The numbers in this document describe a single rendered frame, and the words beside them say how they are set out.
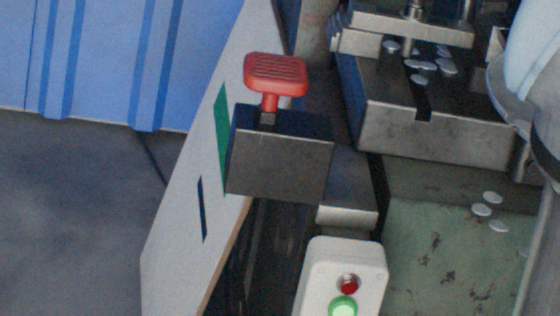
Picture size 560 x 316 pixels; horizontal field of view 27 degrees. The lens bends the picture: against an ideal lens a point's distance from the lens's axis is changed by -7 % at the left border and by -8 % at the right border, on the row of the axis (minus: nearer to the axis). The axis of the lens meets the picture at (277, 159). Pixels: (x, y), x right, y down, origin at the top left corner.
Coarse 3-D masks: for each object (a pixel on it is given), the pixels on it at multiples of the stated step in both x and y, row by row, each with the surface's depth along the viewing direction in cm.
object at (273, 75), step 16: (256, 64) 118; (272, 64) 119; (288, 64) 120; (304, 64) 121; (256, 80) 116; (272, 80) 116; (288, 80) 116; (304, 80) 117; (272, 96) 119; (288, 96) 116
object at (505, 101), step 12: (492, 60) 121; (492, 72) 120; (492, 84) 118; (504, 84) 119; (492, 96) 114; (504, 96) 116; (516, 96) 117; (504, 108) 114; (516, 108) 115; (528, 108) 115; (528, 120) 113; (528, 132) 111
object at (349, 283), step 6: (342, 276) 115; (348, 276) 115; (354, 276) 115; (336, 282) 116; (342, 282) 115; (348, 282) 115; (354, 282) 115; (360, 282) 116; (342, 288) 115; (348, 288) 115; (354, 288) 115; (348, 294) 115
